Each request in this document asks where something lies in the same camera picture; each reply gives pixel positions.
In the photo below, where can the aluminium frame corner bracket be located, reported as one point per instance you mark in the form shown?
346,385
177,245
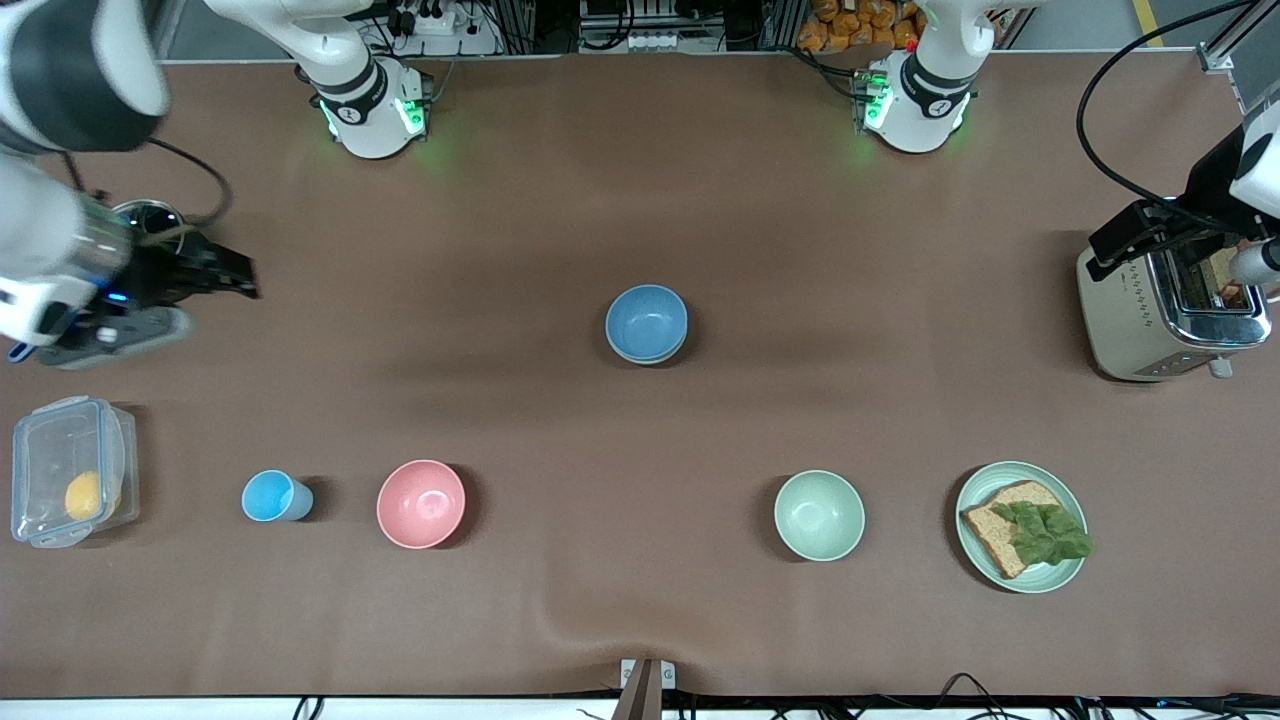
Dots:
1217,60

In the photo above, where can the pale green plate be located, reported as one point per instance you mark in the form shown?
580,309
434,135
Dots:
985,570

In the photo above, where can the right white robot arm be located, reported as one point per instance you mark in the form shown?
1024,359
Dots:
365,120

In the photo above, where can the silver toaster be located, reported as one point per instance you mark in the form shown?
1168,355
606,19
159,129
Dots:
1140,330

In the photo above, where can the white power strip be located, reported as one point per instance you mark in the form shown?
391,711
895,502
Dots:
670,42
440,28

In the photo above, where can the yellow lemon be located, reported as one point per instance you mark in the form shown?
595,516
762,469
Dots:
85,496

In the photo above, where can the blue cup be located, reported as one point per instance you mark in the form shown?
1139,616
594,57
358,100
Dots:
270,496

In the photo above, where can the metal table edge bracket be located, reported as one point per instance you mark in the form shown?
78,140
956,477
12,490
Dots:
645,675

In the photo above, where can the brown bread slice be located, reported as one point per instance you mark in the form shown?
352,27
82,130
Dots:
995,535

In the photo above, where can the green lettuce leaf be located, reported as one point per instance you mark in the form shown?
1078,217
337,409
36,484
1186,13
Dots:
1045,532

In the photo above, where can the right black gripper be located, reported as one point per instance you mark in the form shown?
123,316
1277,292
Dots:
160,278

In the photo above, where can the blue bowl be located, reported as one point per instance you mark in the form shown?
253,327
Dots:
646,320

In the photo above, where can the clear plastic lidded container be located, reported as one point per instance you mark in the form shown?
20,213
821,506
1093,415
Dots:
55,460

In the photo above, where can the brown table cloth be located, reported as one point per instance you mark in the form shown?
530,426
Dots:
620,450

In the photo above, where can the pink bowl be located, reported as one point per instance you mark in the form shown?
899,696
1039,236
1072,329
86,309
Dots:
421,504

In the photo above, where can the orange snack bag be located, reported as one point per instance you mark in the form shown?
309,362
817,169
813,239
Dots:
860,25

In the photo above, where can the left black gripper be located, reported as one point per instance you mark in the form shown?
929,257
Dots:
1210,182

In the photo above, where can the pale mint green bowl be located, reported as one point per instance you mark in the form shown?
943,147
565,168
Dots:
819,515

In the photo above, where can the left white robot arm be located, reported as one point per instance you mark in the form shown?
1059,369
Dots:
925,110

